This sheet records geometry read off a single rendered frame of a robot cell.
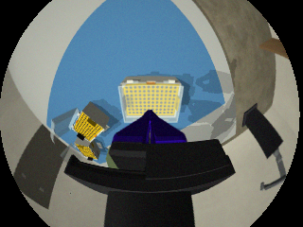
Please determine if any blue flat mat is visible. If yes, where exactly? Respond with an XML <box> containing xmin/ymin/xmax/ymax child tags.
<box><xmin>46</xmin><ymin>0</ymin><xmax>225</xmax><ymax>164</ymax></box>

